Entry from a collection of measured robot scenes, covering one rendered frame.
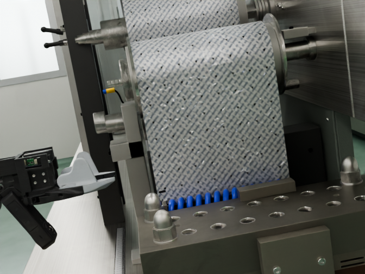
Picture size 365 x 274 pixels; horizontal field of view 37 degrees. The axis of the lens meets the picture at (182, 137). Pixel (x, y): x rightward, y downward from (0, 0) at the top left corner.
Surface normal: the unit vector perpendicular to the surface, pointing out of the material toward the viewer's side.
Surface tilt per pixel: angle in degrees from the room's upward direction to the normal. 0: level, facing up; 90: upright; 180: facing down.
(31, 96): 90
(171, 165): 90
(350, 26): 90
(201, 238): 0
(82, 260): 0
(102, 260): 0
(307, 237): 90
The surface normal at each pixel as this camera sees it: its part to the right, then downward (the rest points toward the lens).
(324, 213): -0.16, -0.97
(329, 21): -0.98, 0.18
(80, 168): -0.01, 0.17
